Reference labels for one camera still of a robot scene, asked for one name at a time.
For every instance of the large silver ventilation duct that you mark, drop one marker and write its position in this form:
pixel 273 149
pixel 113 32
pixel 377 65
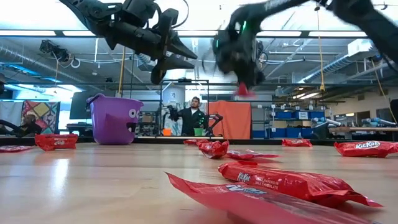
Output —
pixel 335 63

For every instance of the silver background robot arm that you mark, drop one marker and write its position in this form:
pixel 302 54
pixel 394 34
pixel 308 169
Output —
pixel 377 121
pixel 332 122

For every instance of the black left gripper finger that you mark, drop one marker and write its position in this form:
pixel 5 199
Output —
pixel 177 63
pixel 182 46

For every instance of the green cup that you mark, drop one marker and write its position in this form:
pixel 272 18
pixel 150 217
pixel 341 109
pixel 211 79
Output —
pixel 199 132

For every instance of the black monitor screen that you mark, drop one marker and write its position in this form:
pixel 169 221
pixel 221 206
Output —
pixel 77 105

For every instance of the ceiling fluorescent light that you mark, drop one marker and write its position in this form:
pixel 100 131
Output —
pixel 306 95

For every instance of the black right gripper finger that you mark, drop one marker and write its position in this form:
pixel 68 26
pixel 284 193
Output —
pixel 255 77
pixel 237 77

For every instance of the background wooden table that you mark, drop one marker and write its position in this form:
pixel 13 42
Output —
pixel 149 137

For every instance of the long wooden work table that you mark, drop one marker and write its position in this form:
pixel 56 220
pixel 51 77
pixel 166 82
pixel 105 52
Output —
pixel 367 128

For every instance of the overhead LED light bar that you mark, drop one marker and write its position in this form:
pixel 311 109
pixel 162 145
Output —
pixel 295 33

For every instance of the white cylinder tank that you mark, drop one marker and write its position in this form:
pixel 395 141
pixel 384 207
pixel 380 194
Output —
pixel 177 74

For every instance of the orange hanging cloth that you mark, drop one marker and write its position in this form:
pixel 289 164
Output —
pixel 231 121

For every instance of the red KitKat candy bar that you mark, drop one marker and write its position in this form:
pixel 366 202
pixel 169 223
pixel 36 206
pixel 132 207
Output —
pixel 194 142
pixel 295 186
pixel 248 205
pixel 214 148
pixel 297 142
pixel 367 148
pixel 248 154
pixel 56 141
pixel 14 148

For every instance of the purple monster face bucket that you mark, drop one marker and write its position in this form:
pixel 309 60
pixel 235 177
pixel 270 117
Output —
pixel 112 124

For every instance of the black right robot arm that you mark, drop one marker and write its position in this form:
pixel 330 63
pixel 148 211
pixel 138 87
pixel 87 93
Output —
pixel 373 25

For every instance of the dark background equipment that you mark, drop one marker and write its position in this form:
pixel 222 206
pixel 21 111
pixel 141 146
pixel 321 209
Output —
pixel 12 127

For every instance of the black metal station frame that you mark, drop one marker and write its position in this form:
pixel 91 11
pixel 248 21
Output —
pixel 185 80

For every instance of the white hanging sheet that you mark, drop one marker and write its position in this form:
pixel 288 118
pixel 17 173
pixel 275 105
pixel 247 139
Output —
pixel 11 112

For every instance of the colourful patchwork quilt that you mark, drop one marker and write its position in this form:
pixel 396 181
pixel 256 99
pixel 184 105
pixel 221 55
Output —
pixel 43 113

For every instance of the orange cup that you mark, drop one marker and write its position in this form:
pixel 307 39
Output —
pixel 167 132

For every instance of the shelf with blue bins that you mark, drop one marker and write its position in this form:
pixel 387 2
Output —
pixel 286 132

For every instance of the person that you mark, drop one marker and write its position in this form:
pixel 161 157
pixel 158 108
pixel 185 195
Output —
pixel 192 119

